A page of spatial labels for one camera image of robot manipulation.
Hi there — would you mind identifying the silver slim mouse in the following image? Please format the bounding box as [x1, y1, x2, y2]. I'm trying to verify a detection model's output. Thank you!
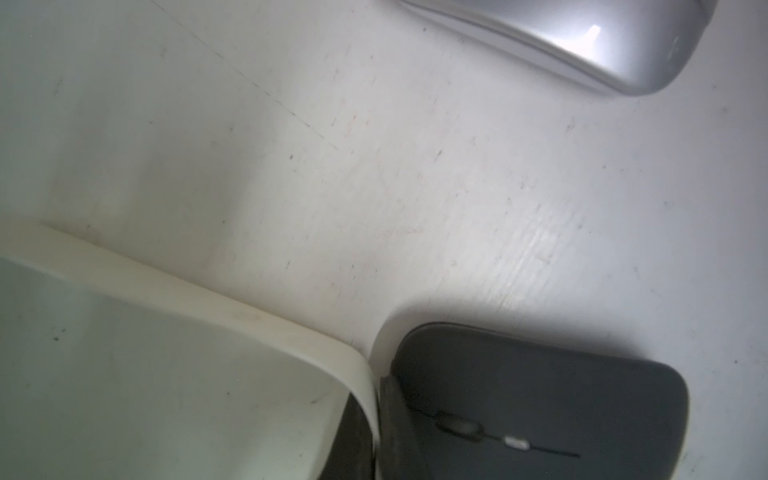
[404, 0, 716, 97]

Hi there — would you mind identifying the black slim mouse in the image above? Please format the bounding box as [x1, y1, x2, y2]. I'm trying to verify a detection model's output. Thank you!
[381, 323, 689, 479]

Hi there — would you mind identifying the white storage box tray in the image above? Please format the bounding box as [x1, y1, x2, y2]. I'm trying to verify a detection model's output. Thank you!
[1, 218, 379, 479]

